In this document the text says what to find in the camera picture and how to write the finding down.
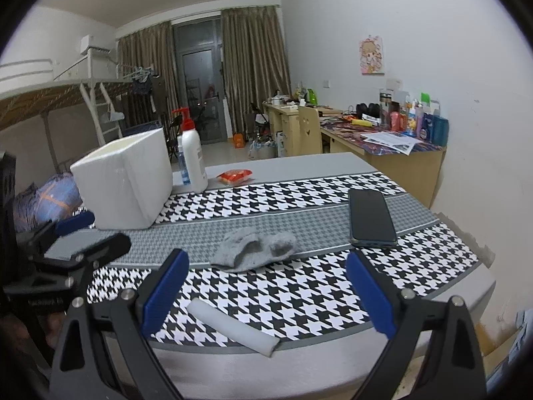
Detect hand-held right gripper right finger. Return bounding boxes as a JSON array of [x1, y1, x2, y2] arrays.
[[344, 249, 489, 400]]

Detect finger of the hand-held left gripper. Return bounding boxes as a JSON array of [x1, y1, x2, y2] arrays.
[[19, 211, 96, 256], [37, 232, 132, 306]]

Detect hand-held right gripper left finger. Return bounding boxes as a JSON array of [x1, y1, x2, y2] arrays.
[[50, 249, 191, 400]]

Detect white foam box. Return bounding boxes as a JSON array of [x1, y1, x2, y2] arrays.
[[70, 127, 173, 231]]

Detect grey fuzzy sock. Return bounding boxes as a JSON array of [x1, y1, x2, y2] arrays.
[[208, 227, 299, 271]]

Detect blue patterned quilt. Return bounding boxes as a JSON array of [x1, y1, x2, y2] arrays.
[[12, 172, 84, 234]]

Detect white foam strip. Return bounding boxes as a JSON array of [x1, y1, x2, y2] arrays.
[[186, 299, 279, 358]]

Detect black smartphone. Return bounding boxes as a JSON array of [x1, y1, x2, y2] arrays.
[[347, 188, 399, 247]]

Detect blue spray bottle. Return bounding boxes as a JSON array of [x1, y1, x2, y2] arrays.
[[178, 134, 192, 186]]

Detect houndstooth tablecloth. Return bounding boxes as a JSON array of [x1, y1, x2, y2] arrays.
[[42, 152, 497, 400]]

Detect white bed ladder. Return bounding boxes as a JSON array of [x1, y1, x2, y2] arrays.
[[80, 81, 126, 144]]

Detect white red pump bottle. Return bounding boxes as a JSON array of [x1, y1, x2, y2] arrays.
[[172, 107, 209, 194]]

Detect blue checked mattress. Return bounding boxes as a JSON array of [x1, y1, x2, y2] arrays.
[[121, 121, 163, 136]]

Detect light wooden desk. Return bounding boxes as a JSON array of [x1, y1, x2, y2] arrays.
[[262, 101, 334, 158], [320, 112, 447, 210]]

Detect red snack packet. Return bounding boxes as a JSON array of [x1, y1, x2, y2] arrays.
[[217, 169, 254, 187]]

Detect white metal bunk bed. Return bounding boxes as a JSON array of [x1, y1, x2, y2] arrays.
[[0, 59, 167, 168]]

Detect dark hanging clothes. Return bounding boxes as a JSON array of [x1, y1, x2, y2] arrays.
[[132, 76, 153, 97]]

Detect printed paper sheets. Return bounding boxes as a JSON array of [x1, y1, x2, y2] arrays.
[[360, 130, 424, 155]]

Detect grey trash bin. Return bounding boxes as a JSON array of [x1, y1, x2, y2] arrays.
[[249, 141, 276, 160]]

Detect wooden chair with smiley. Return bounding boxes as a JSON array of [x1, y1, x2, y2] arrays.
[[297, 105, 324, 156]]

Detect white air conditioner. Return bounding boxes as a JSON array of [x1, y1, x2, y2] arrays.
[[80, 34, 111, 54]]

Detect cluster of toiletry bottles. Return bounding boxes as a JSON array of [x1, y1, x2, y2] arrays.
[[379, 89, 450, 146]]

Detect black bag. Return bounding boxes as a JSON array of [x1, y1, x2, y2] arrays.
[[354, 102, 381, 122]]

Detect brown curtain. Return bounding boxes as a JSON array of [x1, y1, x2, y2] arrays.
[[117, 21, 181, 134], [220, 5, 292, 142]]

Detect glass balcony door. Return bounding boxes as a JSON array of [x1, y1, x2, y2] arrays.
[[173, 19, 229, 144]]

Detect cartoon wall poster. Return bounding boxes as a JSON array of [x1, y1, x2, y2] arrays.
[[359, 37, 386, 76]]

